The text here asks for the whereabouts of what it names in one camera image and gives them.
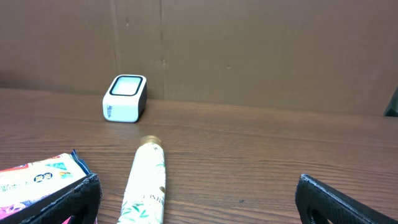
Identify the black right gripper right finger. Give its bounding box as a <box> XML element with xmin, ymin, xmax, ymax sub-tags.
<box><xmin>295</xmin><ymin>174</ymin><xmax>397</xmax><ymax>224</ymax></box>

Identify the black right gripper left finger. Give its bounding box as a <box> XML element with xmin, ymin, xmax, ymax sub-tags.
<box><xmin>1</xmin><ymin>173</ymin><xmax>102</xmax><ymax>224</ymax></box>

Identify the white floral tube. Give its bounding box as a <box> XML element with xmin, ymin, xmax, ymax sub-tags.
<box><xmin>118</xmin><ymin>136</ymin><xmax>166</xmax><ymax>224</ymax></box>

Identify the yellow snack bag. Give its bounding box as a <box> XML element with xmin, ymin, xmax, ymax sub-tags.
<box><xmin>1</xmin><ymin>151</ymin><xmax>90</xmax><ymax>207</ymax></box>

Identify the red purple pad pack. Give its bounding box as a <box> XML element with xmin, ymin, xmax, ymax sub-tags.
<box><xmin>1</xmin><ymin>198</ymin><xmax>62</xmax><ymax>223</ymax></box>

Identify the white barcode scanner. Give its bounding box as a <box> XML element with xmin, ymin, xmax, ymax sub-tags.
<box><xmin>102</xmin><ymin>74</ymin><xmax>147</xmax><ymax>123</ymax></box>

